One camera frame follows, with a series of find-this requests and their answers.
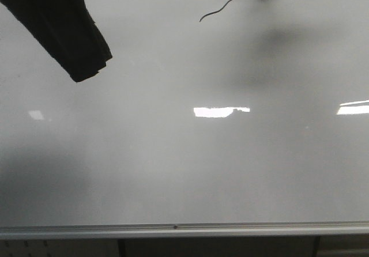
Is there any aluminium whiteboard frame rail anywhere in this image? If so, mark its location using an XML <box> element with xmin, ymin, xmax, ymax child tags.
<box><xmin>1</xmin><ymin>221</ymin><xmax>368</xmax><ymax>240</ymax></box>

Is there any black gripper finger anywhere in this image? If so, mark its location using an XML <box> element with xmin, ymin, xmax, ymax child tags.
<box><xmin>1</xmin><ymin>0</ymin><xmax>112</xmax><ymax>82</ymax></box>

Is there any white whiteboard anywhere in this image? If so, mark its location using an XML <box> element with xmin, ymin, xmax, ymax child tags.
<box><xmin>1</xmin><ymin>0</ymin><xmax>368</xmax><ymax>227</ymax></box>

